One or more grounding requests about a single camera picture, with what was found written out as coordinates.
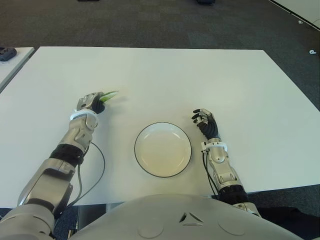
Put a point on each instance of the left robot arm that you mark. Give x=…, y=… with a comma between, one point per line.
x=75, y=137

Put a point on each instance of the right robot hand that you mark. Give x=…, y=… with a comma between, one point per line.
x=210, y=126

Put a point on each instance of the white plate with black rim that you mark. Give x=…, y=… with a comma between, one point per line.
x=162, y=152

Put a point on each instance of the green white toothpaste tube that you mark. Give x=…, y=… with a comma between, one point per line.
x=108, y=96

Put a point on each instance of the dark blue floor object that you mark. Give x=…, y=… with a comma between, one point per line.
x=205, y=1

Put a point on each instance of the dark game controller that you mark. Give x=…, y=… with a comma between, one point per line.
x=7, y=53

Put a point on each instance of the white side table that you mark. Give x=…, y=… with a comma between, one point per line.
x=12, y=66

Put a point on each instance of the grey robot torso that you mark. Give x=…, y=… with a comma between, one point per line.
x=162, y=220

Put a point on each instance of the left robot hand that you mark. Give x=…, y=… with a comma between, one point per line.
x=86, y=101

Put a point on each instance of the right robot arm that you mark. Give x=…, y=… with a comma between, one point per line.
x=223, y=175

